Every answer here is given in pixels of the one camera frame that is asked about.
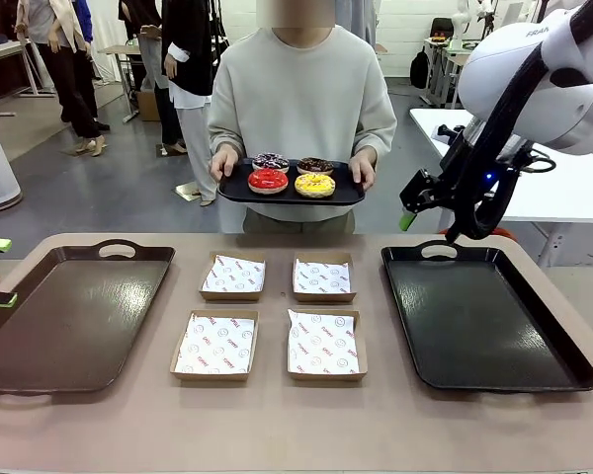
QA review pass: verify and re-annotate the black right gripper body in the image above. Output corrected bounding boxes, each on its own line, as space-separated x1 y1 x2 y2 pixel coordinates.
435 157 519 207

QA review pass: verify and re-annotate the yellow sprinkle donut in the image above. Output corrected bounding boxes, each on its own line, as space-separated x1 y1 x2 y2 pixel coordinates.
294 172 337 199

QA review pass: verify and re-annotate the chocolate sprinkle donut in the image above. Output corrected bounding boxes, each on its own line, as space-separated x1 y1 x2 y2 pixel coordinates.
296 156 335 178

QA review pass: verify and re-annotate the white printed paper liner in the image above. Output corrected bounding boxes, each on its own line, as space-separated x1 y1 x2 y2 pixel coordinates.
201 254 267 293
294 258 353 295
287 309 361 375
174 311 256 375

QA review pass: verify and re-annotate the brown cardboard food box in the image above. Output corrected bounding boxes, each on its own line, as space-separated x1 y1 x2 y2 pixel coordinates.
169 309 260 382
286 308 369 382
198 251 268 303
292 252 358 304

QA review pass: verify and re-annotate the purple striped sprinkle donut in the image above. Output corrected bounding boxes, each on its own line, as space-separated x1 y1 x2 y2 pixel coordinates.
251 152 291 174

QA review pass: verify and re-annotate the red glazed donut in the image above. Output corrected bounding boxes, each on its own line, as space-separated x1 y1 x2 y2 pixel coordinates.
247 167 290 196

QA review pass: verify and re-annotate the black serving tray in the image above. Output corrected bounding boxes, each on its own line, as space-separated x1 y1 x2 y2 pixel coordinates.
215 157 366 207

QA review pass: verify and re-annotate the person's right forearm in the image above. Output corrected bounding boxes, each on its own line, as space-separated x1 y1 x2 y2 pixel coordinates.
207 111 249 159

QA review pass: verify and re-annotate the person's left forearm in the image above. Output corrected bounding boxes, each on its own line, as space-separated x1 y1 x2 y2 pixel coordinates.
353 111 399 160

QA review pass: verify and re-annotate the person's left hand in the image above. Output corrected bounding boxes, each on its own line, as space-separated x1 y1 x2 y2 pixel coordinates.
348 149 378 192

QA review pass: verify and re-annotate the person's right hand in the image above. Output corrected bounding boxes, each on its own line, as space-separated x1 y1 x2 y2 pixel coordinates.
208 146 241 185

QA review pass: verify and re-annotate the orange round stool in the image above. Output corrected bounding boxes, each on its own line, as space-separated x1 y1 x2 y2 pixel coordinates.
437 224 516 243

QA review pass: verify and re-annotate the large white table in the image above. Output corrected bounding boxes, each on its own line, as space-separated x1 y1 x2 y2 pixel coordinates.
408 107 593 269

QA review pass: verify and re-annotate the black backpack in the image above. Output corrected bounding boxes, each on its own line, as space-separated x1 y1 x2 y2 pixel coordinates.
408 46 432 91

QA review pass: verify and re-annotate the white desk with metal legs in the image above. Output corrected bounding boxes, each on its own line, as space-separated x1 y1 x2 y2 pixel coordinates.
421 37 471 110

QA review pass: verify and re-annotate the person in beige sweater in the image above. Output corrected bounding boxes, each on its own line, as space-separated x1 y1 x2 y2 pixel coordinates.
206 0 399 235

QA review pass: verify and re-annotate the figure in beige jacket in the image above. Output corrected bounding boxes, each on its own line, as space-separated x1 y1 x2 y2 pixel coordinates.
14 0 111 157

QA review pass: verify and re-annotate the white desk with dark items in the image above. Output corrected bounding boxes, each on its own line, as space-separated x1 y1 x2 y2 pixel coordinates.
0 34 55 119

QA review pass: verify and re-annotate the cardboard carton on floor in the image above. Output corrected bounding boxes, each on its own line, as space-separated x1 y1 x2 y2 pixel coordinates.
136 90 162 122

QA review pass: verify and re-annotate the small wooden table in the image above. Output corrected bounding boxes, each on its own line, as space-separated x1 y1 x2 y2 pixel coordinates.
97 43 142 124

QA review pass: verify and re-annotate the figure in grey clothes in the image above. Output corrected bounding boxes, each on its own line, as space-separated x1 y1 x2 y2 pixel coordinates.
118 0 189 157

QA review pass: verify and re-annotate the figure in black cardigan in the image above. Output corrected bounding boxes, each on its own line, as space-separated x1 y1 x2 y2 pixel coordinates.
161 0 222 206

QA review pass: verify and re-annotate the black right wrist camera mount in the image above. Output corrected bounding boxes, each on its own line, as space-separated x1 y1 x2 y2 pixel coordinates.
435 123 480 172

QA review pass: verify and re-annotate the thin black cable loop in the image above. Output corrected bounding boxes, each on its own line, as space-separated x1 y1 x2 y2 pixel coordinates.
521 146 558 175

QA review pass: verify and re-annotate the thick black cable sleeve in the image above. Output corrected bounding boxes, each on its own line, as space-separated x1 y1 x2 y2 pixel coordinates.
444 0 593 244

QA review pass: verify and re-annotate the brown plastic tray with handles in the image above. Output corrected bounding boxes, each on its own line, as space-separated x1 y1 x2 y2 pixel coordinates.
0 239 177 406

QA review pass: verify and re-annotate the black plastic tray with handles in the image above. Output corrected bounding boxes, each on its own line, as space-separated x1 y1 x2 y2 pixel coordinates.
380 240 593 395

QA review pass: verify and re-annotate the gold floor base plate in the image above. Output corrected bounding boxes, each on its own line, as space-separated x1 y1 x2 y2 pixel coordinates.
172 181 203 201

